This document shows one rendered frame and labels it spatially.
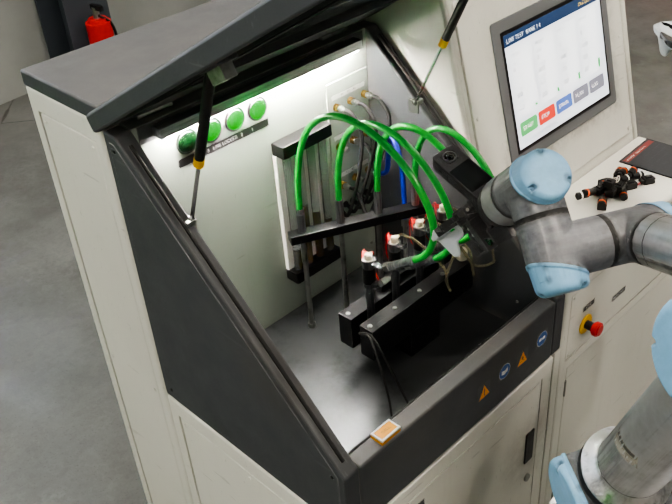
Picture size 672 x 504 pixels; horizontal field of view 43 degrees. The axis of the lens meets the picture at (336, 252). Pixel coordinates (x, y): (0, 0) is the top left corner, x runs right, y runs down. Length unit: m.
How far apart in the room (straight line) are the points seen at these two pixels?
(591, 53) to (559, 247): 1.20
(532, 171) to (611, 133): 1.29
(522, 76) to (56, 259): 2.54
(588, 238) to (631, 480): 0.31
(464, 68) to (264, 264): 0.62
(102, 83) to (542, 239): 0.92
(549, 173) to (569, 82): 1.08
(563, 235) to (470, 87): 0.82
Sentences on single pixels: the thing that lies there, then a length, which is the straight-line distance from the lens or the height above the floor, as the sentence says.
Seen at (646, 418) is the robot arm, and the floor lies 1.44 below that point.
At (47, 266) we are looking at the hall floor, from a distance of 4.01.
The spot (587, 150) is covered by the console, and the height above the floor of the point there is 1.03.
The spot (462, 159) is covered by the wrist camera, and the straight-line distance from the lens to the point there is 1.36.
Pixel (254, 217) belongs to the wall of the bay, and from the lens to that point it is 1.89.
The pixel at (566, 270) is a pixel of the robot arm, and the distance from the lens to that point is 1.17.
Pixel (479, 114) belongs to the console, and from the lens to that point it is 1.97.
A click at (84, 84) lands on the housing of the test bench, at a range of 1.72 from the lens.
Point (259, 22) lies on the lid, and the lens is 1.10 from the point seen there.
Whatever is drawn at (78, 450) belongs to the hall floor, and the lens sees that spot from 3.09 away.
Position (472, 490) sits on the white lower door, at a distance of 2.02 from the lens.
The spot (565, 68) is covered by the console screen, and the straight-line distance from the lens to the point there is 2.22.
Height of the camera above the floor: 2.14
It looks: 35 degrees down
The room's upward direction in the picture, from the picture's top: 5 degrees counter-clockwise
